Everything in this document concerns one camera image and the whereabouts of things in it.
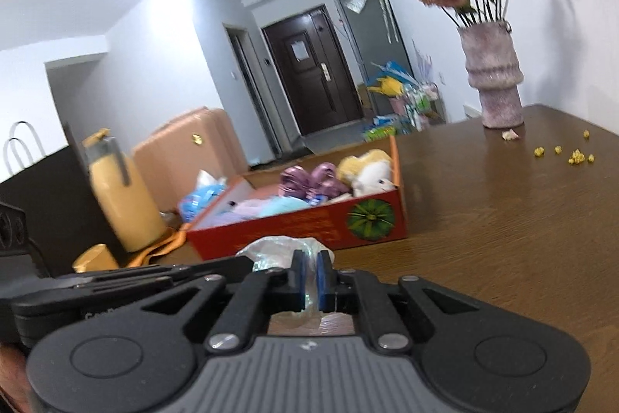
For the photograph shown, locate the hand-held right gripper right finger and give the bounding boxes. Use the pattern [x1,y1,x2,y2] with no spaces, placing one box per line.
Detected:
[316,250,490,354]

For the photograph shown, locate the lavender plush headband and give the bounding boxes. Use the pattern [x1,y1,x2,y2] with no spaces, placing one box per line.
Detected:
[219,199,267,225]

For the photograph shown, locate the hanging striped ribbon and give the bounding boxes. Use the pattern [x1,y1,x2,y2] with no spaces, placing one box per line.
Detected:
[372,0,400,44]

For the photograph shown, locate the orange strap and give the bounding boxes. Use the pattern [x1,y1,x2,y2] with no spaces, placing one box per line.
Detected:
[128,223,192,269]

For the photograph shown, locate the yellow thermos jug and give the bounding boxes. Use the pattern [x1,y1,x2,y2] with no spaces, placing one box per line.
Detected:
[80,128,168,254]

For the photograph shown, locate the blue tissue pack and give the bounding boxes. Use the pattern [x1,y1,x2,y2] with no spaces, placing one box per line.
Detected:
[177,170,228,224]

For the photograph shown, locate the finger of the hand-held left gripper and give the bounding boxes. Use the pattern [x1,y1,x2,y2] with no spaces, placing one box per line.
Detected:
[92,255,255,294]

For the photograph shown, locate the clear squishy ball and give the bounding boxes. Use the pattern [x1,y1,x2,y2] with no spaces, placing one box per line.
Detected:
[235,236,336,329]

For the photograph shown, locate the red cardboard box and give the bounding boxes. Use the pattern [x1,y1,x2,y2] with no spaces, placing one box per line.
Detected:
[186,134,410,262]

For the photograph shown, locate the interior side door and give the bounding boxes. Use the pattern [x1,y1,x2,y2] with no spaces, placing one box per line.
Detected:
[223,23,286,160]

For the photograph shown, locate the pile of colourful clutter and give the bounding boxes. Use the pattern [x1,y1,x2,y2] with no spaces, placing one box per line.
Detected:
[367,60,446,134]

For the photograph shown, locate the grey refrigerator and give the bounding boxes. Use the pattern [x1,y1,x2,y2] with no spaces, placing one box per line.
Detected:
[333,0,415,124]

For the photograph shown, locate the black paper bag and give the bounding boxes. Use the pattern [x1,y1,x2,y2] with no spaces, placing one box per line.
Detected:
[0,121,127,279]

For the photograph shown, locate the person's left hand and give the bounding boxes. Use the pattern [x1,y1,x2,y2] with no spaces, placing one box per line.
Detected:
[0,339,32,413]

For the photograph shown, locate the purple satin scrunchie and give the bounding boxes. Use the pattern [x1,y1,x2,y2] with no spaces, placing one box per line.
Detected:
[279,164,352,201]

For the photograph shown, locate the green packet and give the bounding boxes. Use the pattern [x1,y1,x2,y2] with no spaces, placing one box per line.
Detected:
[362,125,398,143]

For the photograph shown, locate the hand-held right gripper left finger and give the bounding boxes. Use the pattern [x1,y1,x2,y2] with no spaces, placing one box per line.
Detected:
[116,250,311,354]

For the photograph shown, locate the dark brown entrance door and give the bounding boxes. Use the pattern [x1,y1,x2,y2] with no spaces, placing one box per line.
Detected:
[260,5,364,137]

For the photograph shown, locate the yellow and white plush toy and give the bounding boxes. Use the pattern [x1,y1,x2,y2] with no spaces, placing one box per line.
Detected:
[337,149,395,198]

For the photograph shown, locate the peach hard-shell suitcase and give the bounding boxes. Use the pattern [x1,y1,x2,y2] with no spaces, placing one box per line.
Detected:
[131,106,249,202]

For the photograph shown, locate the blue packets on floor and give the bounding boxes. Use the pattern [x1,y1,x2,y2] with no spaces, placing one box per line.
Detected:
[372,115,412,129]

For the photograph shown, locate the scattered yellow bits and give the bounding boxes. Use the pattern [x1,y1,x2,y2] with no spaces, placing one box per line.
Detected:
[533,129,597,166]

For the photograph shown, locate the tall cardboard box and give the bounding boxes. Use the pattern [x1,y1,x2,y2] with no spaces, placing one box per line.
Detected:
[356,84,376,119]

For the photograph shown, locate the yellow mug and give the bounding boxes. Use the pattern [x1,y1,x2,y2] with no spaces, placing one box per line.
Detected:
[72,243,120,273]

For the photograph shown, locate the pink ceramic vase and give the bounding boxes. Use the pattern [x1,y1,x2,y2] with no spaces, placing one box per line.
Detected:
[458,19,526,130]

